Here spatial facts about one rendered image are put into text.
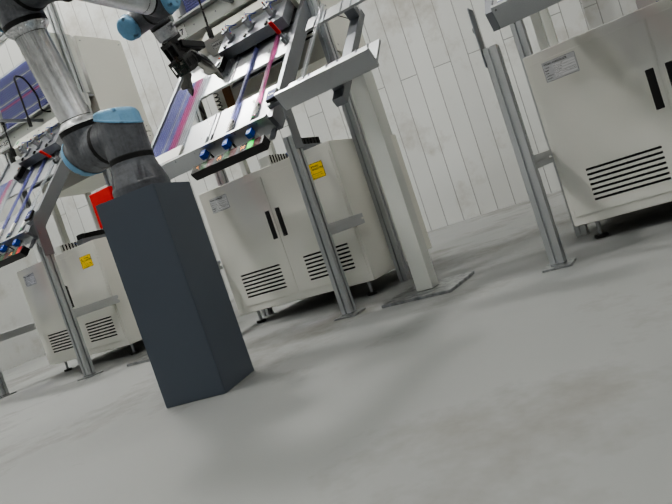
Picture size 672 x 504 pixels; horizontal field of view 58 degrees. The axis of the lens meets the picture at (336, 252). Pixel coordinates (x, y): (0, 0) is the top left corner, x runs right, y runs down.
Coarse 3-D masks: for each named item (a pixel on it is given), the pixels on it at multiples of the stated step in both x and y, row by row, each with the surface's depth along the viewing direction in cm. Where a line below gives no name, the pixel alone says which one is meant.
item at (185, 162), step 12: (252, 120) 208; (264, 120) 206; (228, 132) 213; (240, 132) 211; (264, 132) 210; (204, 144) 219; (216, 144) 218; (240, 144) 216; (180, 156) 225; (192, 156) 224; (168, 168) 231; (180, 168) 230; (192, 168) 230
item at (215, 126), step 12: (276, 84) 218; (252, 96) 224; (264, 96) 218; (228, 108) 230; (240, 108) 224; (252, 108) 218; (264, 108) 212; (204, 120) 237; (216, 120) 230; (228, 120) 224; (240, 120) 218; (192, 132) 237; (204, 132) 230; (216, 132) 224; (192, 144) 230
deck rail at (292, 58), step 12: (300, 0) 245; (300, 12) 239; (300, 24) 236; (300, 36) 234; (288, 48) 226; (300, 48) 231; (288, 60) 222; (288, 72) 219; (288, 84) 217; (276, 108) 207; (276, 120) 205
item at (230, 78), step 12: (252, 48) 249; (264, 48) 242; (216, 60) 265; (240, 60) 249; (264, 60) 235; (276, 60) 239; (192, 72) 274; (228, 72) 250; (240, 72) 242; (252, 72) 238; (216, 84) 250; (228, 84) 244; (204, 96) 251
